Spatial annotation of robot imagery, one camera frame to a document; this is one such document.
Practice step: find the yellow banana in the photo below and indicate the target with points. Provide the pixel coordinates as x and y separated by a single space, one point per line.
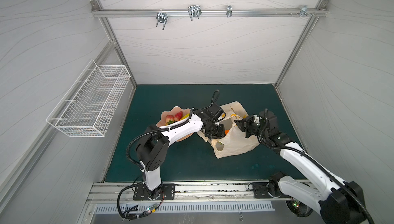
185 116

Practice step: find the white wire basket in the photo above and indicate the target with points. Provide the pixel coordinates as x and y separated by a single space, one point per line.
87 108

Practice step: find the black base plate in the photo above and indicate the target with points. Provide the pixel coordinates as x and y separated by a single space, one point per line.
267 190
164 191

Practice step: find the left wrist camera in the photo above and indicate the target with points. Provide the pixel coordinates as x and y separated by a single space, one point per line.
215 112

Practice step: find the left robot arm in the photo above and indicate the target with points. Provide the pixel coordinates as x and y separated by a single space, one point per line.
152 148

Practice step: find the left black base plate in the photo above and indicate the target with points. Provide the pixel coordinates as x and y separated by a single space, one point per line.
164 191

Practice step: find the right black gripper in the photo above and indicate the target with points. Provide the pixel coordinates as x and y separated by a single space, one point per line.
246 125

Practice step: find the metal u-bolt clamp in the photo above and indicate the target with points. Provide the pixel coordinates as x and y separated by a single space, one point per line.
162 18
194 11

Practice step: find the red strawberry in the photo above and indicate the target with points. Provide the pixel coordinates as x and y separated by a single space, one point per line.
169 119

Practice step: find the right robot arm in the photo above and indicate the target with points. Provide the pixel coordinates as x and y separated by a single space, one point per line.
336 200

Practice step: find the small metal bracket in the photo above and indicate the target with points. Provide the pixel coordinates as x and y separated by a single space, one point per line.
229 11

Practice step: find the metal U-bolt clamp middle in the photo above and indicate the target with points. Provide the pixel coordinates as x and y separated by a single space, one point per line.
194 11

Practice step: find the green table mat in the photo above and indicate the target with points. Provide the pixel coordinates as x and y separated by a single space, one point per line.
194 159

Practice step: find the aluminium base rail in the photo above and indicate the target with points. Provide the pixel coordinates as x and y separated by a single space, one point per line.
184 191

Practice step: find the banana print plastic bag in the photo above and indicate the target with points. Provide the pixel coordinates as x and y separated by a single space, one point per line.
234 142

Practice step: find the metal U-bolt clamp left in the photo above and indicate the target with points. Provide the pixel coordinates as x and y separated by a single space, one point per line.
162 18

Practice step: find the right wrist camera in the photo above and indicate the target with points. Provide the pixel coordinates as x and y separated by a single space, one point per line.
269 121

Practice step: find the aluminium cross rail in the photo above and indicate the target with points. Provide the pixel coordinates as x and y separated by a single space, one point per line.
180 13

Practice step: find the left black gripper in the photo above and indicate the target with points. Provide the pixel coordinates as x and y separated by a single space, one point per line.
220 135

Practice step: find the metal hook clamp right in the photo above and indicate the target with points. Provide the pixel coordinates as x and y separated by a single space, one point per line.
304 12

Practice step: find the red apple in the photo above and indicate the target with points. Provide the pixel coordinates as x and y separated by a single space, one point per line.
178 116

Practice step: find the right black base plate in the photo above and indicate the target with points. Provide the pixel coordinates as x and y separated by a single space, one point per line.
267 190

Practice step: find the white vent strip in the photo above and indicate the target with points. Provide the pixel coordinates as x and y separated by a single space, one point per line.
191 207

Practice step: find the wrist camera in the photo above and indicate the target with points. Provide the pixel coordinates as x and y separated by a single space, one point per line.
269 121
215 112

